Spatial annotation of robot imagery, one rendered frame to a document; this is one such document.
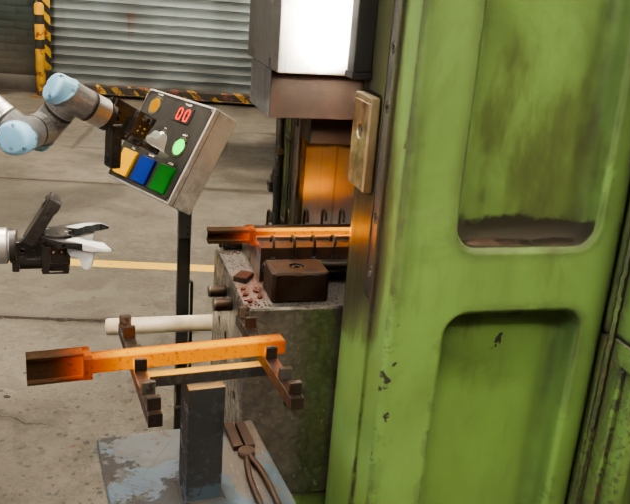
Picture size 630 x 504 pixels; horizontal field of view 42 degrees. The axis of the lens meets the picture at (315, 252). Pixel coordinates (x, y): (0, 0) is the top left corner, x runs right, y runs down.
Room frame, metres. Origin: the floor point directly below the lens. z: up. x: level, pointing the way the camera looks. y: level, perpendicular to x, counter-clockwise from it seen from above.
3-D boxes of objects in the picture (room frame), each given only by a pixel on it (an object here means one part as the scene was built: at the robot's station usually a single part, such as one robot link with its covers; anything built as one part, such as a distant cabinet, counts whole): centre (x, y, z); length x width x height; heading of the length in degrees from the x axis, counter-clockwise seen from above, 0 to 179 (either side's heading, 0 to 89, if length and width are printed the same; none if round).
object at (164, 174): (2.09, 0.41, 1.01); 0.07 x 0.05 x 0.07; 42
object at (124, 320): (1.30, 0.21, 0.97); 0.23 x 0.06 x 0.02; 112
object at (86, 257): (1.56, 0.46, 0.98); 0.09 x 0.03 x 0.06; 71
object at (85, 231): (1.67, 0.49, 0.98); 0.09 x 0.03 x 0.06; 143
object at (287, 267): (1.59, 0.03, 0.95); 0.12 x 0.08 x 0.06; 107
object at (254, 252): (1.80, -0.06, 0.96); 0.42 x 0.20 x 0.09; 107
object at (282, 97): (1.80, -0.06, 1.32); 0.42 x 0.20 x 0.10; 107
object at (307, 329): (1.75, -0.08, 0.69); 0.56 x 0.38 x 0.45; 107
